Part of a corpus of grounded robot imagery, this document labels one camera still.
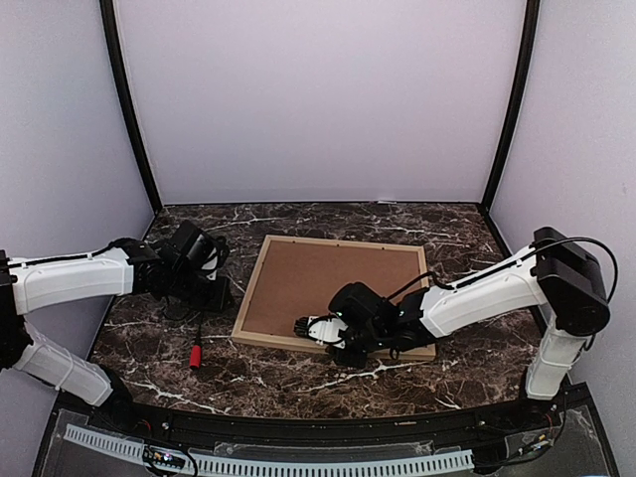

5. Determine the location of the red handled screwdriver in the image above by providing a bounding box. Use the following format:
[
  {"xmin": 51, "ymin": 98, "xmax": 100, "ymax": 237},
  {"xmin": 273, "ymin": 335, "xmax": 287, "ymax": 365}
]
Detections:
[{"xmin": 189, "ymin": 313, "xmax": 203, "ymax": 371}]

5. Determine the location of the wooden picture frame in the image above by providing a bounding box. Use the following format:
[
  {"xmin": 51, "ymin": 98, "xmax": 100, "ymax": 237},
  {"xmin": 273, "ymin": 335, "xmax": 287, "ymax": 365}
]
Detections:
[{"xmin": 232, "ymin": 235, "xmax": 427, "ymax": 355}]

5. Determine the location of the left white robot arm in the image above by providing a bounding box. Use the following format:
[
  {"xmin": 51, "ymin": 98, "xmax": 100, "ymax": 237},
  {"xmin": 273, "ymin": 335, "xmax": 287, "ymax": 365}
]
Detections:
[{"xmin": 1, "ymin": 235, "xmax": 230, "ymax": 433}]

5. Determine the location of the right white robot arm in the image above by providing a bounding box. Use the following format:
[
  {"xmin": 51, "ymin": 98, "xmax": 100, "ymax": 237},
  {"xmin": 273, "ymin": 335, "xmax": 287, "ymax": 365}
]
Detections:
[{"xmin": 321, "ymin": 227, "xmax": 617, "ymax": 431}]

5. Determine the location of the small circuit board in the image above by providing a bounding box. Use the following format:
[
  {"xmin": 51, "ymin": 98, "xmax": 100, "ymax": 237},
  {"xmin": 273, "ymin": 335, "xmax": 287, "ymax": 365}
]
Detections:
[{"xmin": 142, "ymin": 446, "xmax": 186, "ymax": 471}]

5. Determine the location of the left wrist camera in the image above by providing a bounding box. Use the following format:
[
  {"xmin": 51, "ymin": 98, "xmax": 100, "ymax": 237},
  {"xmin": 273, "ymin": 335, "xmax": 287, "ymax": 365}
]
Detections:
[{"xmin": 169, "ymin": 221, "xmax": 230, "ymax": 280}]

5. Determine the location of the black front rail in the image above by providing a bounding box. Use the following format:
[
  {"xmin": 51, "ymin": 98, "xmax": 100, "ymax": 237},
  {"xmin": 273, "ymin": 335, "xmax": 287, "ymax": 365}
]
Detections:
[{"xmin": 54, "ymin": 385, "xmax": 587, "ymax": 451}]

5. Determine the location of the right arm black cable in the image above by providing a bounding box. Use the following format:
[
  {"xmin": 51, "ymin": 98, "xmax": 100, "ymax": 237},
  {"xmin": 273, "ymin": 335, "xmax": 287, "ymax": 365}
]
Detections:
[{"xmin": 536, "ymin": 237, "xmax": 620, "ymax": 304}]

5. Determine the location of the white slotted cable duct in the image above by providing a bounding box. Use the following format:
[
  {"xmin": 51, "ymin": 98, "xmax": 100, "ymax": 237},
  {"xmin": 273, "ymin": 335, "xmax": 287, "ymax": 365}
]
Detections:
[{"xmin": 63, "ymin": 424, "xmax": 474, "ymax": 476}]

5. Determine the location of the left black corner post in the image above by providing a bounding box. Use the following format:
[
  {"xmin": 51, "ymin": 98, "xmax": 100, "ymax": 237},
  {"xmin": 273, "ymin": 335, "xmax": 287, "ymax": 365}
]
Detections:
[{"xmin": 98, "ymin": 0, "xmax": 163, "ymax": 215}]

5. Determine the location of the black corner post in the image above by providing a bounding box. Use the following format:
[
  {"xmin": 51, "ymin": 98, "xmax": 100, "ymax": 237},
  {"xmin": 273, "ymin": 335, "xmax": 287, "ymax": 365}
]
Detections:
[
  {"xmin": 480, "ymin": 0, "xmax": 541, "ymax": 216},
  {"xmin": 98, "ymin": 0, "xmax": 163, "ymax": 215}
]

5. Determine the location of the right black corner post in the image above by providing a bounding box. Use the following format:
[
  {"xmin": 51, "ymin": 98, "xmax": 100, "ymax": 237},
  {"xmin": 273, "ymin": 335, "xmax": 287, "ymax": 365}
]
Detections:
[{"xmin": 480, "ymin": 0, "xmax": 541, "ymax": 216}]

